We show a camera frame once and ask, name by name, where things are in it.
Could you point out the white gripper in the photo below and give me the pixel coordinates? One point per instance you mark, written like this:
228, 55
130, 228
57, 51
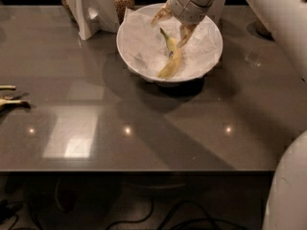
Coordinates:
184, 10

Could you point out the yellow banana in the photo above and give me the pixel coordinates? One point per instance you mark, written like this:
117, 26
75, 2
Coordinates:
174, 57

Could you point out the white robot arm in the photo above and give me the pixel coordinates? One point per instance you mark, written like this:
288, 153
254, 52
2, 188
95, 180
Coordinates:
286, 207

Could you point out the white bowl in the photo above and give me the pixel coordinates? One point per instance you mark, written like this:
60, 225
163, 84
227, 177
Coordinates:
204, 71

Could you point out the banana stem lower left edge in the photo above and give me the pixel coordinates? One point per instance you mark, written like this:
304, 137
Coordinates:
5, 103

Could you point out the white crumpled paper liner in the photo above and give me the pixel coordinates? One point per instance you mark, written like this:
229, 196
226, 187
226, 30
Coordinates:
142, 45

